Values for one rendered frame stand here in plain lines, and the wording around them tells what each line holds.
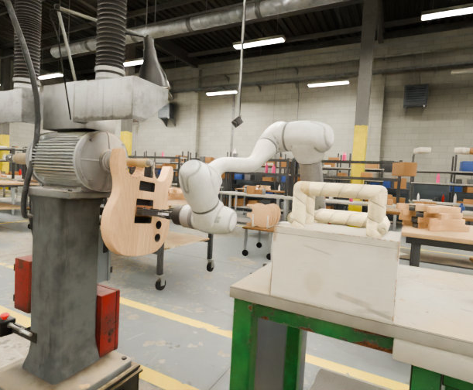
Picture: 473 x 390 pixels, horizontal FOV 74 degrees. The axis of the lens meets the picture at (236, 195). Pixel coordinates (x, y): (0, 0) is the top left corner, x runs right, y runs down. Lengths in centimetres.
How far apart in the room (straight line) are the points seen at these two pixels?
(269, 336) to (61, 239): 112
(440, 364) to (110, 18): 137
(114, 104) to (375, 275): 94
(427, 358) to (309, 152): 89
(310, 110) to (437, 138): 426
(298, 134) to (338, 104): 1108
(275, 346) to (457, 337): 119
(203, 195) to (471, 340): 74
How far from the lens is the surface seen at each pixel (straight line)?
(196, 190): 101
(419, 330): 77
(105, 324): 177
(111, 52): 133
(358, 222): 89
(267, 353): 189
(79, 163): 136
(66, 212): 151
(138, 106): 114
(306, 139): 138
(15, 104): 171
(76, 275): 160
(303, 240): 75
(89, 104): 129
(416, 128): 1209
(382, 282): 74
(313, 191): 75
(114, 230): 125
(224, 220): 108
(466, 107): 1231
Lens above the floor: 121
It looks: 3 degrees down
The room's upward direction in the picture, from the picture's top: 3 degrees clockwise
